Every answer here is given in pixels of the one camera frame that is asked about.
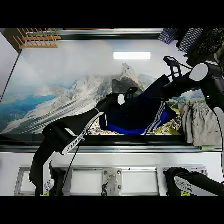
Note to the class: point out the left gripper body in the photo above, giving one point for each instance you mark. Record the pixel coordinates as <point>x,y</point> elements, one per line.
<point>110,101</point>

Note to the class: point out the navy white-striped garment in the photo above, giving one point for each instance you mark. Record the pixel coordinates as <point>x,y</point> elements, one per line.
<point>136,115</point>

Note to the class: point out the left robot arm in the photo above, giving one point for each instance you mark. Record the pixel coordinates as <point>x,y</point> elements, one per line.
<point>56,135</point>

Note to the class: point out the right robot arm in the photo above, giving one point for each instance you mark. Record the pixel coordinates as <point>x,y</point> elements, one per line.
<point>199,72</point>

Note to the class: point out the grey garment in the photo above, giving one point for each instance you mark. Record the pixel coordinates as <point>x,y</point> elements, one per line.
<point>200,121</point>

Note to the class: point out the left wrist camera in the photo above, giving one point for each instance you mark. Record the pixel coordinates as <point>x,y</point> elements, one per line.
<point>130,92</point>

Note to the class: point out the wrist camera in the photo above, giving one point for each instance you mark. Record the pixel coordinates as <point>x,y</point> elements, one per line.
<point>130,92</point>
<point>173,66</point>

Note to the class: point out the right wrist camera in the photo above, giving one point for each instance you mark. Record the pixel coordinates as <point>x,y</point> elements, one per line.
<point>173,66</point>

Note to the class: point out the silver frame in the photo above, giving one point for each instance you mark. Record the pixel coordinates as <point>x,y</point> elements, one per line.
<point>112,181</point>

